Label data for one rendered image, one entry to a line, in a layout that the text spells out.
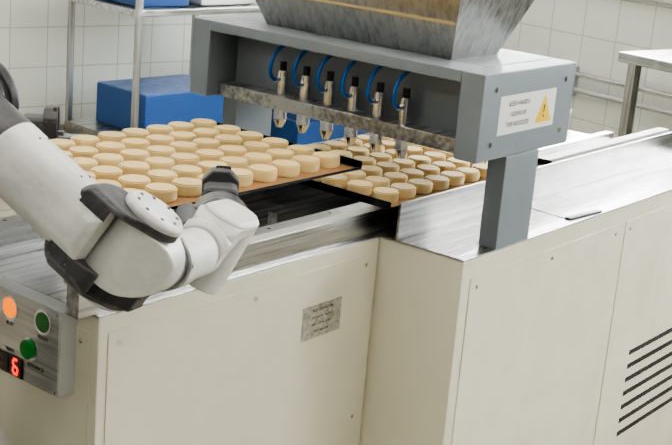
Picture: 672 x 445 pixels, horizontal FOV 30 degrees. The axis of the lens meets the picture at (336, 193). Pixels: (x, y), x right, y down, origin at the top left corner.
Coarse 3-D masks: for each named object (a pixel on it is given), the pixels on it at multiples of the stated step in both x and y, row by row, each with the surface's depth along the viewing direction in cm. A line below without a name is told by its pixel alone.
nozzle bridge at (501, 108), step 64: (192, 64) 262; (256, 64) 263; (384, 64) 231; (448, 64) 226; (512, 64) 232; (256, 128) 278; (384, 128) 238; (448, 128) 234; (512, 128) 229; (512, 192) 234
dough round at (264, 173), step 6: (252, 168) 207; (258, 168) 207; (264, 168) 208; (270, 168) 208; (276, 168) 209; (258, 174) 206; (264, 174) 206; (270, 174) 206; (276, 174) 208; (258, 180) 206; (264, 180) 206; (270, 180) 207
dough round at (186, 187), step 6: (174, 180) 195; (180, 180) 195; (186, 180) 196; (192, 180) 196; (198, 180) 196; (180, 186) 193; (186, 186) 193; (192, 186) 193; (198, 186) 194; (180, 192) 193; (186, 192) 193; (192, 192) 194; (198, 192) 194
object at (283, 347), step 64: (320, 256) 224; (128, 320) 190; (192, 320) 201; (256, 320) 214; (320, 320) 228; (0, 384) 203; (128, 384) 193; (192, 384) 205; (256, 384) 218; (320, 384) 233
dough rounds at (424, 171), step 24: (312, 144) 271; (336, 144) 273; (360, 144) 277; (384, 144) 277; (408, 144) 281; (384, 168) 256; (408, 168) 257; (432, 168) 258; (456, 168) 266; (480, 168) 262; (360, 192) 240; (384, 192) 236; (408, 192) 240; (432, 192) 247
